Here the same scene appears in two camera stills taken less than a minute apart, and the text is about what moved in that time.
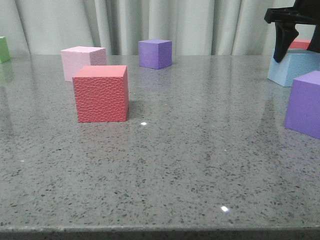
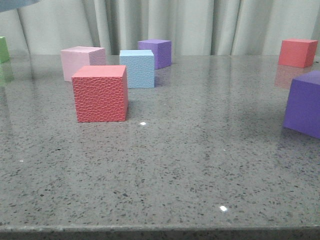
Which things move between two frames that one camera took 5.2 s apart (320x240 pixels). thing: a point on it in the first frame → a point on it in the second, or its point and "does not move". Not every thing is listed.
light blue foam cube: x=296 y=63 → x=7 y=5
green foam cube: x=4 y=53 does not move
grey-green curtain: x=196 y=27 does not move
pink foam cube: x=75 y=58 does not move
